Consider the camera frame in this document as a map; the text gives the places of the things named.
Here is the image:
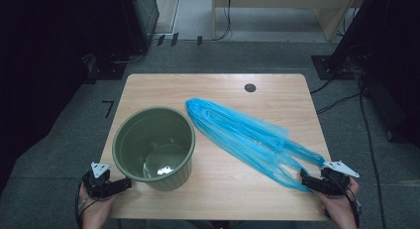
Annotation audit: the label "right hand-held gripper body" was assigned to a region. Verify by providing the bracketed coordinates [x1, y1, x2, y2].
[320, 160, 361, 197]

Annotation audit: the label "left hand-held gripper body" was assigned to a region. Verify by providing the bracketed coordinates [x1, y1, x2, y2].
[82, 162, 115, 199]

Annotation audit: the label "green plastic bin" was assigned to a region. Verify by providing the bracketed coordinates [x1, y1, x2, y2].
[112, 105, 196, 192]

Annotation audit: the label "blue plastic bag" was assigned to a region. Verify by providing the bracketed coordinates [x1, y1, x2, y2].
[185, 97, 326, 193]

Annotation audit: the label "person's left hand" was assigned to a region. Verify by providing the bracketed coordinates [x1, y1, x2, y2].
[78, 185, 120, 220]

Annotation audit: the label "person's right hand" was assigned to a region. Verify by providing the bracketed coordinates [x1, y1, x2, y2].
[313, 177, 361, 220]

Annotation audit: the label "person's dark trousers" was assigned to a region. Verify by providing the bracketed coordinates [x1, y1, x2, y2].
[145, 219, 298, 229]

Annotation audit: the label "black stand base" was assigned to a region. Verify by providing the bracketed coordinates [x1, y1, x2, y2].
[86, 54, 128, 81]
[311, 54, 356, 80]

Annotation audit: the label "black curtain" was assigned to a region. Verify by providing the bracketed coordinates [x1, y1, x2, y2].
[0, 0, 133, 193]
[330, 0, 420, 148]

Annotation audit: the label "dark cabinet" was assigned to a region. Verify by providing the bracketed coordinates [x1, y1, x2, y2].
[118, 0, 160, 55]

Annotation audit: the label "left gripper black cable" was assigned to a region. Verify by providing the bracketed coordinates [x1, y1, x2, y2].
[74, 173, 100, 228]

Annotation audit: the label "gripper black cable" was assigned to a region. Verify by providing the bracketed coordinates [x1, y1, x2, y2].
[74, 173, 100, 228]
[343, 185, 363, 228]

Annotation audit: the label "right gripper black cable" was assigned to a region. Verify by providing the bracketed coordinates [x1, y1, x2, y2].
[343, 185, 363, 228]

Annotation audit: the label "long black floor cable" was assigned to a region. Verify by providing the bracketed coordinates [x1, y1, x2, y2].
[358, 75, 387, 229]

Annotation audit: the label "black hanging cable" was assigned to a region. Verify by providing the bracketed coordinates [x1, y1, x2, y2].
[214, 0, 233, 42]

